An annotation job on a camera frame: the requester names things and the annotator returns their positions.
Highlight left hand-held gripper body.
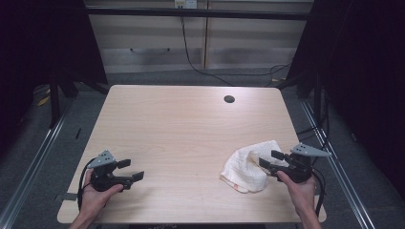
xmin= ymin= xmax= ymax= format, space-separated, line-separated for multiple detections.
xmin=87 ymin=150 xmax=135 ymax=193

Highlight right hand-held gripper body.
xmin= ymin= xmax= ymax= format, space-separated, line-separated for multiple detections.
xmin=270 ymin=142 xmax=332 ymax=184

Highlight white towel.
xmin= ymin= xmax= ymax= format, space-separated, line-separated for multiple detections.
xmin=220 ymin=139 xmax=289 ymax=194

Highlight person's left hand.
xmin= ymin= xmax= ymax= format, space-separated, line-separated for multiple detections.
xmin=77 ymin=168 xmax=124 ymax=220

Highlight person's right hand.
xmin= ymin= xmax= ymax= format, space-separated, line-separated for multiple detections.
xmin=276 ymin=170 xmax=316 ymax=218

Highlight grey tape piece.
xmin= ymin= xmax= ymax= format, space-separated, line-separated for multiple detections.
xmin=53 ymin=192 xmax=79 ymax=202

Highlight black stand leg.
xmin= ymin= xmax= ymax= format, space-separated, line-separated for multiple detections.
xmin=49 ymin=75 xmax=62 ymax=129

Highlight yellow floor tape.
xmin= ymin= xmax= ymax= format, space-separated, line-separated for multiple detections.
xmin=36 ymin=94 xmax=52 ymax=108

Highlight black curtain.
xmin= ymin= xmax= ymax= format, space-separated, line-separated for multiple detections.
xmin=286 ymin=0 xmax=405 ymax=199
xmin=0 ymin=0 xmax=108 ymax=154

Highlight black horizontal bar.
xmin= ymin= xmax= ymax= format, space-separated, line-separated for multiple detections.
xmin=85 ymin=7 xmax=310 ymax=22

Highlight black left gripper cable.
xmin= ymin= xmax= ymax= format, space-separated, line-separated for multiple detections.
xmin=76 ymin=157 xmax=96 ymax=211

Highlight metal floor rail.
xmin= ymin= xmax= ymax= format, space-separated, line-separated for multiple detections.
xmin=0 ymin=103 xmax=74 ymax=229
xmin=300 ymin=100 xmax=377 ymax=229

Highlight black cables by stand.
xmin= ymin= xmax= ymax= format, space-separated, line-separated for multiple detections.
xmin=297 ymin=87 xmax=331 ymax=151

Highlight long black floor cable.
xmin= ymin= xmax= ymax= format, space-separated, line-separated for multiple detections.
xmin=180 ymin=15 xmax=291 ymax=88

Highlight white wall socket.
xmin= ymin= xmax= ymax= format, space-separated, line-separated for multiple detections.
xmin=174 ymin=0 xmax=199 ymax=10

